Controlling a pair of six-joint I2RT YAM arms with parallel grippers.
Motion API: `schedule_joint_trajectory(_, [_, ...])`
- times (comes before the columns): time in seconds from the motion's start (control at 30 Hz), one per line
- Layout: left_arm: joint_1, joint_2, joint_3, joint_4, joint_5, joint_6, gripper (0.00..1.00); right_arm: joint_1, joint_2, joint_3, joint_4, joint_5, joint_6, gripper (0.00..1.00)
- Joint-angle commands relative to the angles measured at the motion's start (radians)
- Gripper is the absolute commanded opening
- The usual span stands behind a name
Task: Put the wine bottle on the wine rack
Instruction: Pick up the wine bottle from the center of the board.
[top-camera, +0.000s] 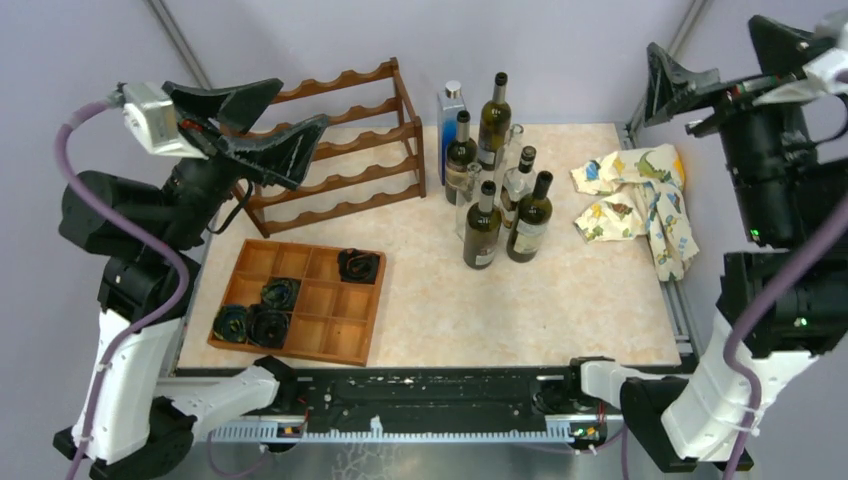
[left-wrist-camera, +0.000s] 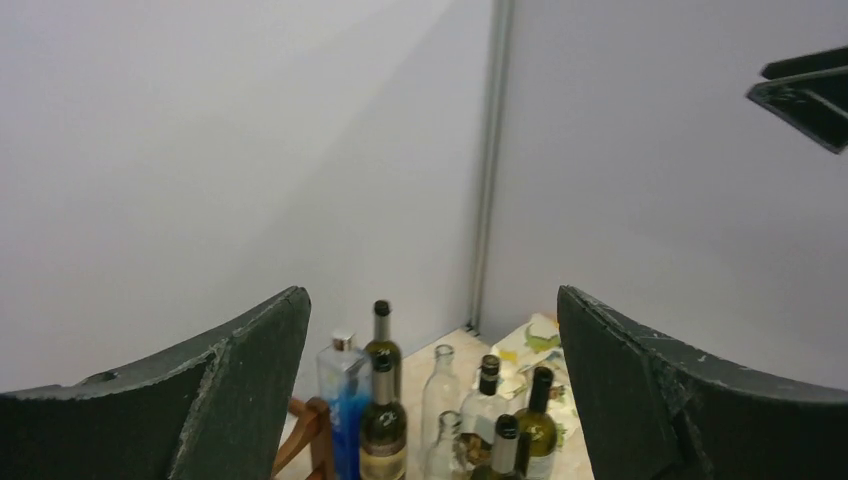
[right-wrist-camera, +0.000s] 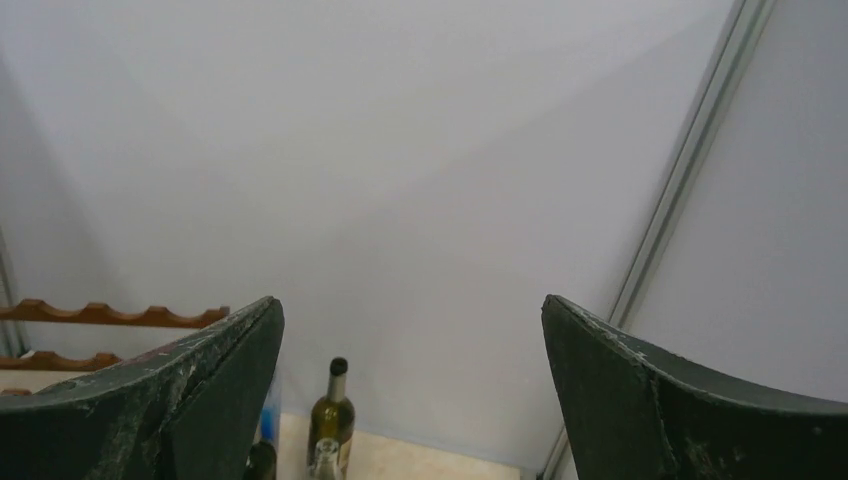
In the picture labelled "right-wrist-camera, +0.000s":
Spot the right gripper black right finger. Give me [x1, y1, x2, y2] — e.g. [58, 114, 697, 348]
[541, 295, 847, 479]

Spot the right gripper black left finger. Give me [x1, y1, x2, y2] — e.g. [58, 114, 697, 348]
[1, 296, 285, 479]

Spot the blue square glass bottle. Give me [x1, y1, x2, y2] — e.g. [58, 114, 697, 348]
[256, 372, 281, 451]

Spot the dark bottle brown label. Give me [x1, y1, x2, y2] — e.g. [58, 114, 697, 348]
[242, 440, 277, 480]

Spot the tall green wine bottle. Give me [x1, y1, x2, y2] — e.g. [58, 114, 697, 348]
[307, 357, 356, 479]

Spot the clear tall glass bottle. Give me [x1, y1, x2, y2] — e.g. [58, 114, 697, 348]
[307, 438, 343, 480]

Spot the wooden wine rack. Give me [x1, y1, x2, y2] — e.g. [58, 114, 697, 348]
[1, 299, 231, 397]

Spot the aluminium corner frame post right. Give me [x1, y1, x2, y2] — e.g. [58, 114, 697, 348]
[537, 0, 778, 480]

